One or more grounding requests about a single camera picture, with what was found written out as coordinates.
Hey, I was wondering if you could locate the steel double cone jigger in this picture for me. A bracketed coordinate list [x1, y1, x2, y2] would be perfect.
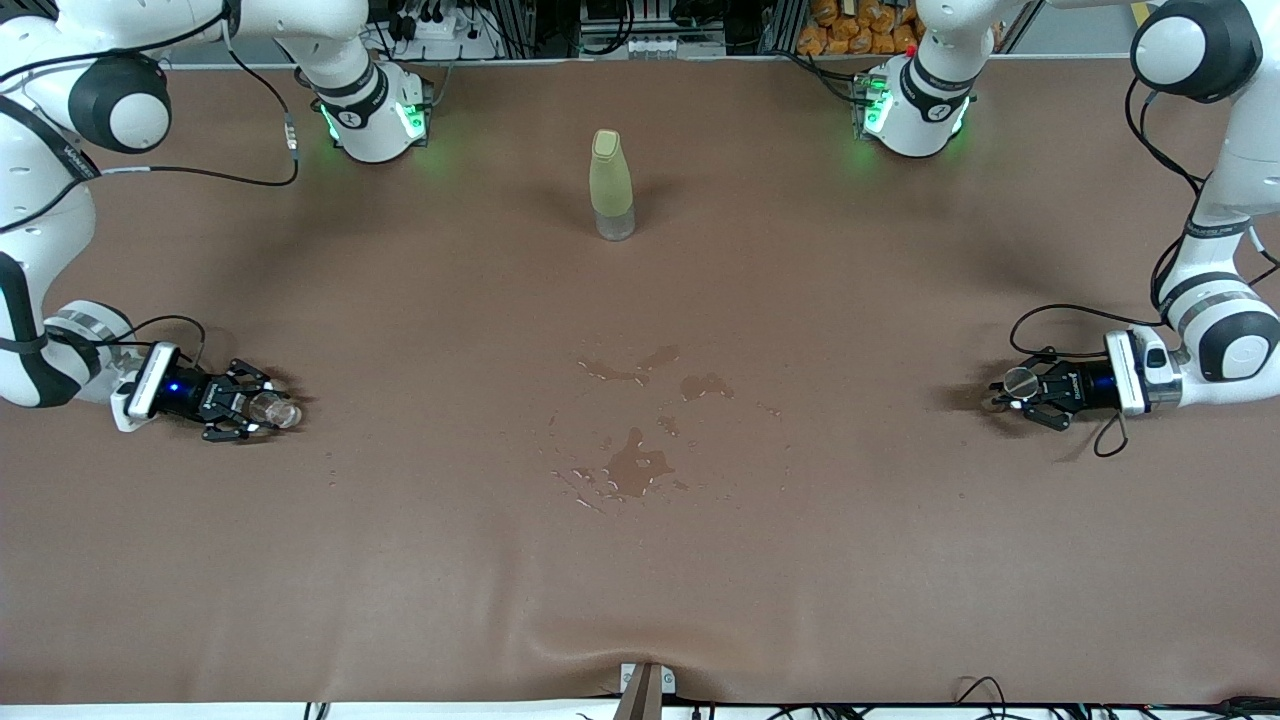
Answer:
[980, 366, 1039, 413]

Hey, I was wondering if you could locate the clear glass measuring beaker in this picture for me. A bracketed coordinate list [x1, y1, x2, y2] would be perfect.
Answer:
[245, 390, 303, 431]

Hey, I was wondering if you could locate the pile of orange items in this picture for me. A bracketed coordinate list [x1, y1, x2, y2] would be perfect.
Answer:
[797, 0, 926, 57]

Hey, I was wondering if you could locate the white power strip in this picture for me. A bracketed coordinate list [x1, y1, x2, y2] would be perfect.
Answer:
[385, 5, 501, 61]

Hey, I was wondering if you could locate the yellow green bottle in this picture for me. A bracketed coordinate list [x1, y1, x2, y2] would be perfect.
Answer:
[588, 128, 638, 242]

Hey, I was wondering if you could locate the white connector block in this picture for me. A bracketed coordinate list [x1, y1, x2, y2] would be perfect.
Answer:
[582, 32, 728, 59]

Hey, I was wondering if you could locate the thin black left gripper cable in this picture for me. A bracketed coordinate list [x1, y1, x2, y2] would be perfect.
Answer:
[1008, 303, 1171, 353]

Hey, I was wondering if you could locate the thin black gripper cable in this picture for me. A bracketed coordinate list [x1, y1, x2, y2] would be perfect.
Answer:
[1008, 303, 1171, 353]
[105, 315, 207, 369]

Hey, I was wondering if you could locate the black left camera cable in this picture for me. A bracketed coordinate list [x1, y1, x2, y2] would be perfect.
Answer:
[1092, 408, 1131, 459]

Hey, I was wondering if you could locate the thin black right gripper cable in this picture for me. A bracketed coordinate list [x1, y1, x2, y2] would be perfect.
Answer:
[105, 315, 207, 369]

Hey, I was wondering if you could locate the black cable along right arm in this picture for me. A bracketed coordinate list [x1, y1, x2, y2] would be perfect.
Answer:
[98, 0, 301, 189]

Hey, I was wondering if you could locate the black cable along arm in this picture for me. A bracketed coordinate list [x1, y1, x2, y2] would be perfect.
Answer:
[98, 0, 301, 189]
[1123, 78, 1280, 306]

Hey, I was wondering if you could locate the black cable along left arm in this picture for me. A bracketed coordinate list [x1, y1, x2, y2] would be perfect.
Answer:
[1123, 78, 1280, 306]

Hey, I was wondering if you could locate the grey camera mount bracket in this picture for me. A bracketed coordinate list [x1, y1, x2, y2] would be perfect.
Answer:
[612, 662, 677, 720]

